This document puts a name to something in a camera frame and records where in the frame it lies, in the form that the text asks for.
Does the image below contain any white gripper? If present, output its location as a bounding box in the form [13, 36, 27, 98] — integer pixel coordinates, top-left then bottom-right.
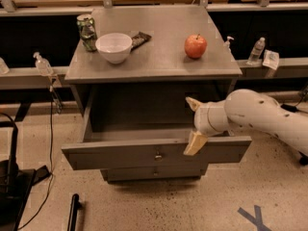
[184, 97, 230, 156]

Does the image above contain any grey top drawer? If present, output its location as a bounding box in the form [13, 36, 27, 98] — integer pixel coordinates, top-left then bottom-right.
[62, 85, 251, 170]

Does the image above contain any grey drawer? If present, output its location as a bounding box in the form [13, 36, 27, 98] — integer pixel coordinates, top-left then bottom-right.
[108, 163, 208, 173]
[62, 85, 251, 170]
[101, 169, 206, 182]

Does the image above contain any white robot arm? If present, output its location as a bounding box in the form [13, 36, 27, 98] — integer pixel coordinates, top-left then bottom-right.
[184, 89, 308, 156]

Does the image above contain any grey middle drawer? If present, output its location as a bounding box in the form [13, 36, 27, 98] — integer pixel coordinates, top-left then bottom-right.
[108, 163, 208, 173]

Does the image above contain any grey bottom drawer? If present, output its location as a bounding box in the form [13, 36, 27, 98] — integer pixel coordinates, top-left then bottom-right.
[101, 169, 206, 182]

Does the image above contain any grey drawer cabinet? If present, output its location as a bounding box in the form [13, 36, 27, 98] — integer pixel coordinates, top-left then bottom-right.
[64, 5, 244, 183]

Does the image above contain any red apple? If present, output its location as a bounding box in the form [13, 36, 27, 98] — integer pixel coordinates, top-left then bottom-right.
[184, 34, 207, 59]

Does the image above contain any small sanitizer pump bottle right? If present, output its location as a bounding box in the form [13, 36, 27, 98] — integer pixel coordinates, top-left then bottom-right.
[223, 36, 234, 52]

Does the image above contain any white wipes packet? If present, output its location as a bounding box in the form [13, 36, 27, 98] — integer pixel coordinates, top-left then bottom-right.
[262, 50, 279, 70]

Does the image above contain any clear plastic water bottle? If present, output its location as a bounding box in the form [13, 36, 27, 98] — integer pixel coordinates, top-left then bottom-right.
[247, 38, 266, 64]

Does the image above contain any white bowl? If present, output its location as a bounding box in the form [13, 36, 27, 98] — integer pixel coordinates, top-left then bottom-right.
[95, 33, 132, 64]

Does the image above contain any black wheeled base leg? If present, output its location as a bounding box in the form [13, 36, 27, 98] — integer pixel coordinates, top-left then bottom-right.
[299, 153, 308, 166]

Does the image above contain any black bar on floor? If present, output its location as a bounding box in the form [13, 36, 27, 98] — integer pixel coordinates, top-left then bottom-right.
[67, 193, 82, 231]

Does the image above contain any green soda can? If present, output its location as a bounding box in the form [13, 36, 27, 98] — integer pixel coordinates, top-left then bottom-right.
[77, 13, 97, 52]

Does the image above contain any clear sanitizer pump bottle left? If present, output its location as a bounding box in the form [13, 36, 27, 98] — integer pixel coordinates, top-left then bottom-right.
[33, 52, 54, 76]

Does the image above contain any black stand base left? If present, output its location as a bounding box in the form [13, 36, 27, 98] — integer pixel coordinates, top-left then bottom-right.
[0, 113, 52, 231]

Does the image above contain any clear bottle far left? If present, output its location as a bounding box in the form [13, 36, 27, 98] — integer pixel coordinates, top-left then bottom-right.
[0, 58, 10, 74]

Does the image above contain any black cable on floor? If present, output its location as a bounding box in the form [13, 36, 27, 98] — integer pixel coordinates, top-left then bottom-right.
[17, 86, 56, 231]

